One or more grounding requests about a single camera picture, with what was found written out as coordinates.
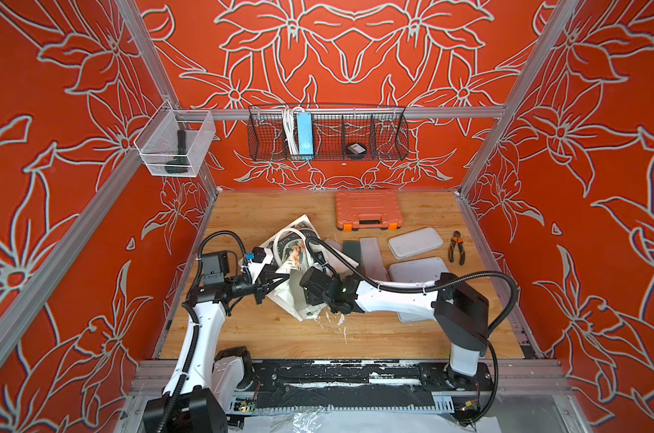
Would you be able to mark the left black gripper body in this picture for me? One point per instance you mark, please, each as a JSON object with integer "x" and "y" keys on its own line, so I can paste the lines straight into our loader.
{"x": 243, "y": 289}

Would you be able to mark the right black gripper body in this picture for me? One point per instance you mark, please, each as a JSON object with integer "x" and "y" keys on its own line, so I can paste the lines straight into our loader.
{"x": 314, "y": 296}

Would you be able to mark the translucent plastic pencil box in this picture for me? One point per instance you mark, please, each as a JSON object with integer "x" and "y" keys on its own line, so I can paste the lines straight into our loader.
{"x": 371, "y": 259}

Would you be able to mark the white canvas tote bag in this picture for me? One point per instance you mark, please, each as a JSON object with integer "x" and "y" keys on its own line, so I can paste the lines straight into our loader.
{"x": 291, "y": 256}

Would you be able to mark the dark green pencil case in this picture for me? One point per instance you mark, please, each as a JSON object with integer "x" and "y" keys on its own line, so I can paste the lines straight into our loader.
{"x": 351, "y": 252}

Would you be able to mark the grey pencil case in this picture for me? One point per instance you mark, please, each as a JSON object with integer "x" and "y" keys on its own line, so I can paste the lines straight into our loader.
{"x": 412, "y": 317}
{"x": 418, "y": 271}
{"x": 414, "y": 243}

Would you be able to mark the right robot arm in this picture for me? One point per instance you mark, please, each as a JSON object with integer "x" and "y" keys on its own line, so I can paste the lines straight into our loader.
{"x": 460, "y": 310}

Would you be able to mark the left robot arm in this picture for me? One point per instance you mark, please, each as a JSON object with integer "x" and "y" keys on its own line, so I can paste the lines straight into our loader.
{"x": 198, "y": 396}

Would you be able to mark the orange plastic tool case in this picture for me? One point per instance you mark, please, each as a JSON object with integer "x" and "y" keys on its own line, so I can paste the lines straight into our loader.
{"x": 357, "y": 210}

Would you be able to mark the orange black pliers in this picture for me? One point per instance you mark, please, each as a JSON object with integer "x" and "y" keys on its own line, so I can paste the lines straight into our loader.
{"x": 456, "y": 251}

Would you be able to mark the dark green flashlight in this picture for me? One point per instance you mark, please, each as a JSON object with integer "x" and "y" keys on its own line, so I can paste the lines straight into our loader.
{"x": 179, "y": 164}

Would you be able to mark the light blue box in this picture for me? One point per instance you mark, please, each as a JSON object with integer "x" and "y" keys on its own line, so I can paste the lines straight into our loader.
{"x": 305, "y": 135}

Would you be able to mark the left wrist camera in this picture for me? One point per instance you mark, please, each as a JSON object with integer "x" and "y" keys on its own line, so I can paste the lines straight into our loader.
{"x": 255, "y": 262}

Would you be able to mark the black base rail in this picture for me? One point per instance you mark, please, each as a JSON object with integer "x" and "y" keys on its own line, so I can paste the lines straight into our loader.
{"x": 284, "y": 385}

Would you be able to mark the black wire wall basket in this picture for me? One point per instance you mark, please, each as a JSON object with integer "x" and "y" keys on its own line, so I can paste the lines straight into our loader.
{"x": 384, "y": 130}

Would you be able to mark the clear acrylic wall box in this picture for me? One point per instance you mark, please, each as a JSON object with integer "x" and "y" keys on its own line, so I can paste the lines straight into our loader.
{"x": 157, "y": 141}

